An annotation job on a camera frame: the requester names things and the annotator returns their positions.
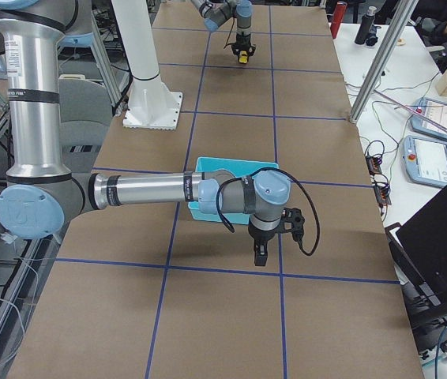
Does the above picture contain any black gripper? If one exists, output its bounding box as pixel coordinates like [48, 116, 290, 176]
[248, 223, 285, 267]
[231, 34, 256, 54]

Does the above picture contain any yellow beetle toy car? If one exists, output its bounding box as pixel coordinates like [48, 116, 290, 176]
[239, 51, 249, 64]

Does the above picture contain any robot arm grey silver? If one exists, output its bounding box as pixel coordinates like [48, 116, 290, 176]
[0, 1, 295, 266]
[191, 0, 256, 64]

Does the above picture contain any light blue plastic bin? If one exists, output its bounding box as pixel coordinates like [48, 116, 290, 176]
[188, 156, 279, 222]

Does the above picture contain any red cylinder bottle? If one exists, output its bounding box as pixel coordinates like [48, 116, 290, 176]
[330, 1, 347, 39]

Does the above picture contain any black bottle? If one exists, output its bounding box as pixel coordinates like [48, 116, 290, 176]
[354, 6, 378, 47]

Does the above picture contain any grey office chair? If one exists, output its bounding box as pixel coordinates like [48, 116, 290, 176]
[57, 73, 111, 155]

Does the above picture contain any black laptop computer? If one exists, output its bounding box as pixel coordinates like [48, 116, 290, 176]
[385, 183, 447, 328]

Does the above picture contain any lower teach pendant tablet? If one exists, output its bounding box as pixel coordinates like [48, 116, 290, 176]
[403, 135, 447, 188]

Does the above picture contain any teach pendant tablet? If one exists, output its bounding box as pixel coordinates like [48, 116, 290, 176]
[410, 97, 447, 141]
[403, 135, 447, 188]

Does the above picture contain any upper teach pendant tablet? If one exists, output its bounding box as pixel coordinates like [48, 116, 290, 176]
[410, 97, 447, 141]

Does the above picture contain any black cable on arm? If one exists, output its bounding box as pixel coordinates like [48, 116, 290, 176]
[223, 15, 237, 50]
[214, 167, 321, 257]

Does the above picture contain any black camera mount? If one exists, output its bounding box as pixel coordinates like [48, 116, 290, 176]
[278, 208, 305, 242]

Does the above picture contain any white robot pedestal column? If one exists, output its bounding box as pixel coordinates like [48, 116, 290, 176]
[112, 0, 183, 130]

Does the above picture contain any aluminium frame post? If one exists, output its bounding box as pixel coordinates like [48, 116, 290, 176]
[348, 0, 419, 124]

